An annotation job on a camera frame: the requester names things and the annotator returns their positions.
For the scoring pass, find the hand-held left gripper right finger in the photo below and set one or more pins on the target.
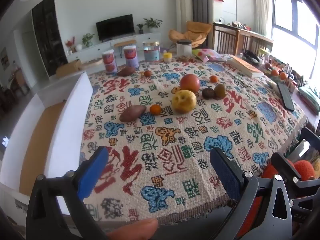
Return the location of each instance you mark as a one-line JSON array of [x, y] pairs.
[[226, 177]]

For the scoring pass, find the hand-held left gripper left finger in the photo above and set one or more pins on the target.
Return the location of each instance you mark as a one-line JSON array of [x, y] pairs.
[[92, 173]]

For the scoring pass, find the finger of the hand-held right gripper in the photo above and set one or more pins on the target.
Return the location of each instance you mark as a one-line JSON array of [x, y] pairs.
[[312, 138], [286, 170]]

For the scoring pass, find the white box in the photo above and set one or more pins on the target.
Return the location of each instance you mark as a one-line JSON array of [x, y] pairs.
[[72, 120]]

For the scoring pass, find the sweet potato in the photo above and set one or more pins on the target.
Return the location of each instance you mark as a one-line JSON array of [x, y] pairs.
[[126, 71], [132, 112]]

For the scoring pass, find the dark passion fruit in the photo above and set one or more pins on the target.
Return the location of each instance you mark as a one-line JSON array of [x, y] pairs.
[[207, 93]]

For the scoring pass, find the yellow spotted pear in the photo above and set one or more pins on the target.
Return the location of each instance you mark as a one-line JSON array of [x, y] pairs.
[[183, 101]]

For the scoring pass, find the small mandarin orange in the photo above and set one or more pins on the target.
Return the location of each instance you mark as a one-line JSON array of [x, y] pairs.
[[213, 79], [147, 73], [155, 109]]

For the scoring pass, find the large red apple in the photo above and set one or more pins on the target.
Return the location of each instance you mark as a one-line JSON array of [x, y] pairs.
[[190, 83]]

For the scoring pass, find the person's left hand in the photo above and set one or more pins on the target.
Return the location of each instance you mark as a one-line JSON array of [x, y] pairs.
[[135, 230]]

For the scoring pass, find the green folded cloth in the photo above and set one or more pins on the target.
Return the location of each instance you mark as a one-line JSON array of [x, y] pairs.
[[310, 96]]

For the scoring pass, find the black smartphone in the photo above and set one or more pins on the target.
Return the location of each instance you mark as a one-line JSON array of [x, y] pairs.
[[285, 95]]

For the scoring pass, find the row of small bottles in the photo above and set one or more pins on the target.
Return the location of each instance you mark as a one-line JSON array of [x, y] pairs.
[[293, 78]]

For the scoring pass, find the printed woven tablecloth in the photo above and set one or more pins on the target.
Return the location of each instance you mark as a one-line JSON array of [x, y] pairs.
[[150, 122]]

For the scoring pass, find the small red apple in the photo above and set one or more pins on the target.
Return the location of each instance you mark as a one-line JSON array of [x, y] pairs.
[[267, 66]]

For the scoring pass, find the orange cover book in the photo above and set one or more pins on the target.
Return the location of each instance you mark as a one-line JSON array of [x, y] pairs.
[[246, 67]]

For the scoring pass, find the black pouch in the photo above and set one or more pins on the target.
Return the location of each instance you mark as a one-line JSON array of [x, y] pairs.
[[251, 56]]

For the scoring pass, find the cardboard box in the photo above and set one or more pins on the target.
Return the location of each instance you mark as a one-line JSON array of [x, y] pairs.
[[67, 67]]

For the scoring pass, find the window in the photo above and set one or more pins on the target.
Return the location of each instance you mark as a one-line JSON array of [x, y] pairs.
[[295, 27]]

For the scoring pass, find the red white can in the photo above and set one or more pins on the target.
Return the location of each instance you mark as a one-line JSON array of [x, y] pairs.
[[130, 56], [110, 62]]

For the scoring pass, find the dark wooden furniture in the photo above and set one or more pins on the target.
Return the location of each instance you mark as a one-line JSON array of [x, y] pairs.
[[12, 80]]

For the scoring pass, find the pink snack bag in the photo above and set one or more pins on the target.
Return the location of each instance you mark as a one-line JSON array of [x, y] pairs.
[[207, 54]]

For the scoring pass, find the white television cabinet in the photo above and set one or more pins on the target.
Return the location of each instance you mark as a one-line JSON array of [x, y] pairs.
[[100, 47]]

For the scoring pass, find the white round vase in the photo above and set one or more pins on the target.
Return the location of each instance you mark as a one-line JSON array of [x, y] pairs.
[[78, 47]]

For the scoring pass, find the red flower bouquet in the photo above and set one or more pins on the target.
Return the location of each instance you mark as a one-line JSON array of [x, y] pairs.
[[70, 43]]

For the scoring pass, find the colourful cloth pile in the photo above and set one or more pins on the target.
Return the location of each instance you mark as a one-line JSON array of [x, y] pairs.
[[241, 25]]

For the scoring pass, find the small yellow jar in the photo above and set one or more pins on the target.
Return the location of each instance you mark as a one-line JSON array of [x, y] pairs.
[[167, 57]]

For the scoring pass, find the small wooden bench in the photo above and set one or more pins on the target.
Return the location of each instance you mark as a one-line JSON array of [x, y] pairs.
[[125, 43]]

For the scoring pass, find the clear jar with black lid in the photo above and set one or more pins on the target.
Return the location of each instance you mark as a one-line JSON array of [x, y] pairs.
[[183, 48]]

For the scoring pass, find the metal tin with pink label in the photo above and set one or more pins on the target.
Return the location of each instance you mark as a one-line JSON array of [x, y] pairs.
[[151, 51]]

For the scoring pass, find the white curtain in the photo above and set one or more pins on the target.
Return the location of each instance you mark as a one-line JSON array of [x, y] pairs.
[[262, 5]]

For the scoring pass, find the dark display cabinet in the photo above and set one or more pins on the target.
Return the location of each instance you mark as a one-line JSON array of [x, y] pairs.
[[47, 37]]

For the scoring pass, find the orange lounge chair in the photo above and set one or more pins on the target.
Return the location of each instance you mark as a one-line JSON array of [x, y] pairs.
[[191, 33]]

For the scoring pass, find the black television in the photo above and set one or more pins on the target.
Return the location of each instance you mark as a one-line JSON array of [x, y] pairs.
[[115, 27]]

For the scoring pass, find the black charger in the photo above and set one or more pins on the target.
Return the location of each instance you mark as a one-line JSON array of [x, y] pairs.
[[220, 20]]

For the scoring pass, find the small green potted plant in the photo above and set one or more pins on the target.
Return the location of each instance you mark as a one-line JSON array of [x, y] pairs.
[[140, 27]]

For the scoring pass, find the large green potted plant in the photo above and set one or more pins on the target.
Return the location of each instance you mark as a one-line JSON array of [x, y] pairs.
[[151, 23]]

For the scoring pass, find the grey curtain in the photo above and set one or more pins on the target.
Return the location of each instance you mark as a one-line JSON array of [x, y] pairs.
[[200, 1]]

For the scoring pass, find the white tower air conditioner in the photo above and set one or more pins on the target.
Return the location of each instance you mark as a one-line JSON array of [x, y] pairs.
[[183, 5]]

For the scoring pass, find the framed wall picture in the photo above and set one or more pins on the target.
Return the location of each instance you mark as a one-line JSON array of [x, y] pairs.
[[4, 58]]

